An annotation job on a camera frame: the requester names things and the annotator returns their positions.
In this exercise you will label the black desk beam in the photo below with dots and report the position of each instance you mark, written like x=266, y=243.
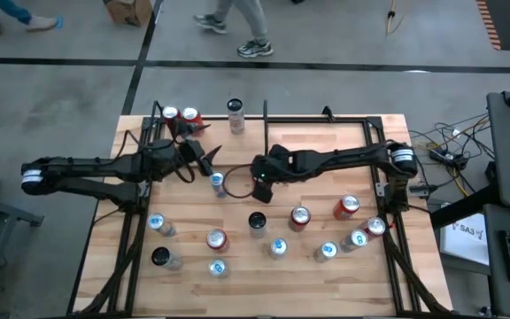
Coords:
x=463, y=208

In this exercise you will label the blue silver Red Bull can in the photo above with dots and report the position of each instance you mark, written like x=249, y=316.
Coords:
x=217, y=179

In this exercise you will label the white paper sign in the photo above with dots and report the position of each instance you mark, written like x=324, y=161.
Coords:
x=465, y=241

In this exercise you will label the black power strip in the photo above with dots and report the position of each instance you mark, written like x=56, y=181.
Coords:
x=447, y=157

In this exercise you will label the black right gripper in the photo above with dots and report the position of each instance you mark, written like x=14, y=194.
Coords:
x=272, y=166

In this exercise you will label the red Coke Zero can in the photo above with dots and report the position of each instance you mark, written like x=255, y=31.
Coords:
x=170, y=112

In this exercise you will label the orange Fanta can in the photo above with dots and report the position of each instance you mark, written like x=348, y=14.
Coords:
x=190, y=114
x=346, y=207

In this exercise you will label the silver sugar-free Red Bull can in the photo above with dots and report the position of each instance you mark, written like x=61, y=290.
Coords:
x=326, y=251
x=162, y=224
x=355, y=240
x=217, y=267
x=278, y=248

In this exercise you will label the red Fanta strawberry can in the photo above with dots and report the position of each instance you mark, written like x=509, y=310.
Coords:
x=217, y=240

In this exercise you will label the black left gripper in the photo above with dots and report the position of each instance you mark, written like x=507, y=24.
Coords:
x=192, y=151

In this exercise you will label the brown cardboard box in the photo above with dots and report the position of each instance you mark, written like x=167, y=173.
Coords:
x=129, y=11

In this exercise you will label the grey metal side table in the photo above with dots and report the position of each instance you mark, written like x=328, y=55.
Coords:
x=16, y=214

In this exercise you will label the red Coca-Cola Star Wars can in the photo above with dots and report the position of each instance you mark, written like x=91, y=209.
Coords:
x=299, y=218

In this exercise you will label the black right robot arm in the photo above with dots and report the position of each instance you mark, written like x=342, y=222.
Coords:
x=339, y=157

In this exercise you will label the white Celsius can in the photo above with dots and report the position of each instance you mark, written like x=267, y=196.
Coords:
x=236, y=119
x=257, y=224
x=165, y=258

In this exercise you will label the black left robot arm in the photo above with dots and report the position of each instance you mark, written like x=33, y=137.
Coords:
x=82, y=166

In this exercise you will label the red soda can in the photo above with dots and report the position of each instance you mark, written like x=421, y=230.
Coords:
x=374, y=227

